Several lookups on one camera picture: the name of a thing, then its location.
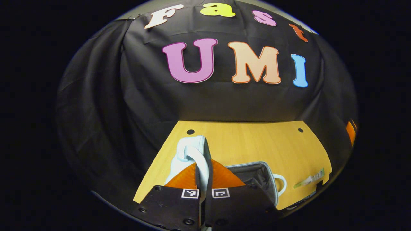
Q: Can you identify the small pale blue suitcase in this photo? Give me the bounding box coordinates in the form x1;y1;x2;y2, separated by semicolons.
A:
165;135;288;231

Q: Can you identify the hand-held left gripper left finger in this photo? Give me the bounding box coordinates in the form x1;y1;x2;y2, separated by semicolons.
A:
131;161;201;231

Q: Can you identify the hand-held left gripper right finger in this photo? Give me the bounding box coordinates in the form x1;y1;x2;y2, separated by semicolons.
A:
205;158;280;230

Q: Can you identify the black backdrop cloth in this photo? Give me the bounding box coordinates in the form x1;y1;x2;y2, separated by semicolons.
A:
55;0;358;212

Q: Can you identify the white tube with green cap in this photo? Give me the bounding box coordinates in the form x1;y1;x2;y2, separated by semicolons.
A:
293;168;325;189

